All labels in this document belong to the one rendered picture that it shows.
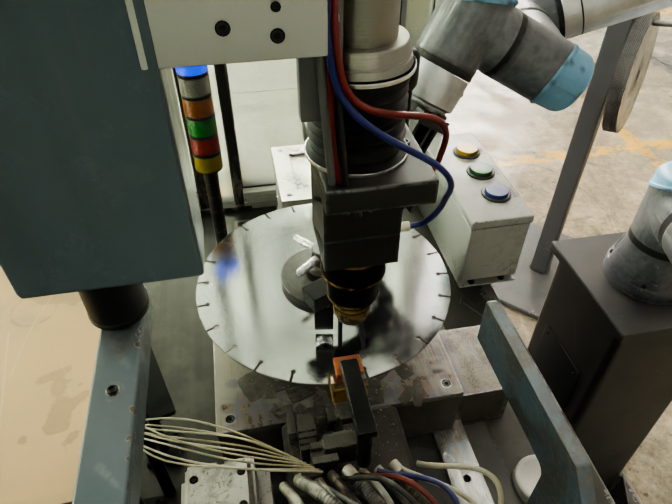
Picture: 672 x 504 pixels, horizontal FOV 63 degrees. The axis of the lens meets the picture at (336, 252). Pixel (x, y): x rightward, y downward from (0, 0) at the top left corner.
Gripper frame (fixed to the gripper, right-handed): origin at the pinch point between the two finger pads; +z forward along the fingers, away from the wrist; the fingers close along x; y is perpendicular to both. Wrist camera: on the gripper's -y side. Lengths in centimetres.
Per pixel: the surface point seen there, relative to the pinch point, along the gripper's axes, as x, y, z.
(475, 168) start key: 29.3, -22.3, -12.5
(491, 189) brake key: 29.6, -15.6, -11.4
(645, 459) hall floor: 126, -15, 39
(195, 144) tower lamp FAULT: -17.8, -21.7, 2.1
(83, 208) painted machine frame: -30.7, 32.1, -9.1
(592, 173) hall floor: 176, -143, -18
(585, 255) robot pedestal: 56, -14, -8
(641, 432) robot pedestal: 90, -2, 21
